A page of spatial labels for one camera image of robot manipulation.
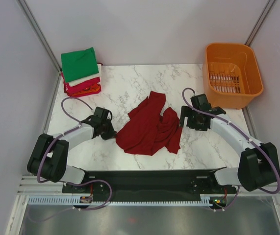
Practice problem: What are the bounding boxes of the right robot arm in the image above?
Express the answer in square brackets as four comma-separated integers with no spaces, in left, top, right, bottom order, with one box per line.
[180,94,280,194]

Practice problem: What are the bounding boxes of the aluminium rail profile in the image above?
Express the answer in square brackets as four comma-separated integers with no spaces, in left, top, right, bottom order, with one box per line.
[17,175,64,195]

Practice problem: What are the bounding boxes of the white slotted cable duct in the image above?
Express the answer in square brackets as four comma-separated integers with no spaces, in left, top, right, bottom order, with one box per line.
[27,194,227,206]

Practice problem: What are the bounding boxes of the left aluminium frame post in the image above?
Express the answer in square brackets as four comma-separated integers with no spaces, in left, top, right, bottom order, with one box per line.
[17,0,62,72]

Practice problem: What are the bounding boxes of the orange plastic basket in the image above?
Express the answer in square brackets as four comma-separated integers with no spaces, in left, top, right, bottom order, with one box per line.
[203,43,264,109]

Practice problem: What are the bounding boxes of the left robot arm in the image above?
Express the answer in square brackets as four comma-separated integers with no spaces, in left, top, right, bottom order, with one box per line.
[27,107,117,192]

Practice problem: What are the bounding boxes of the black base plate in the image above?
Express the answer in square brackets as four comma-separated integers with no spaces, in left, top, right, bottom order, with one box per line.
[62,169,236,201]

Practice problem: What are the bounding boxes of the pink red folded t shirt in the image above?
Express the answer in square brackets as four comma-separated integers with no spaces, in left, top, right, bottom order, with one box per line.
[61,73,101,97]

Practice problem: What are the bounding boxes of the orange print folded t shirt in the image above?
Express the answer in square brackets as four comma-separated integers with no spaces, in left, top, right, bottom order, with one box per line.
[76,84,101,96]

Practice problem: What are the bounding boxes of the dark red t shirt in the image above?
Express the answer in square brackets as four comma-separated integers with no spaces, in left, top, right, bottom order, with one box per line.
[116,91,182,156]

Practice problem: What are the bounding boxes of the green folded t shirt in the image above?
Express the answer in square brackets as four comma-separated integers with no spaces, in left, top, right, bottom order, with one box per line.
[61,47,99,83]

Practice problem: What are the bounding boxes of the aluminium frame post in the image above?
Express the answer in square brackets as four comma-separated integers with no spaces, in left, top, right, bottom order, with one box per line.
[245,0,277,47]
[17,0,62,72]

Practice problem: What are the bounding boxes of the white folded t shirt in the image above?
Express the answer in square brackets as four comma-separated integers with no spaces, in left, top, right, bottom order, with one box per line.
[69,63,102,87]

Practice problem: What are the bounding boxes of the right aluminium frame post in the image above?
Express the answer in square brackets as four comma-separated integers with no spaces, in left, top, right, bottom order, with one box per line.
[245,0,277,47]

